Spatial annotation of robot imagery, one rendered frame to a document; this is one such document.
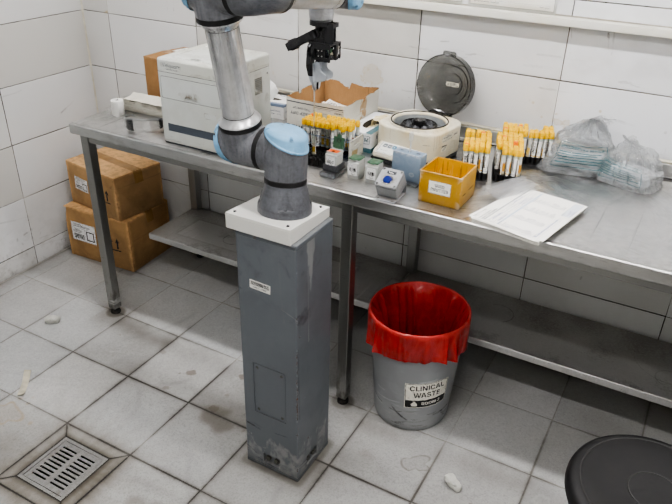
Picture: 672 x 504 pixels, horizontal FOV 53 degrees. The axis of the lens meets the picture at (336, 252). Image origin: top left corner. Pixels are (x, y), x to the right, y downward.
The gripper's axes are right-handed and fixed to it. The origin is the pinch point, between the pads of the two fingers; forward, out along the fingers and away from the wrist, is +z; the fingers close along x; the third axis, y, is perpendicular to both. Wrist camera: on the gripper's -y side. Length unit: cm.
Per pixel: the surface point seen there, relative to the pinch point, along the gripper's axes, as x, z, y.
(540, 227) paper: -11, 25, 78
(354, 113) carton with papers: 27.0, 16.3, 1.3
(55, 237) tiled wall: 18, 106, -159
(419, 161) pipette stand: 0.4, 18.2, 37.0
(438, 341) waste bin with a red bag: -13, 72, 54
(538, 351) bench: 20, 87, 81
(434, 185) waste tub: -9, 21, 46
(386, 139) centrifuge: 18.0, 20.1, 18.1
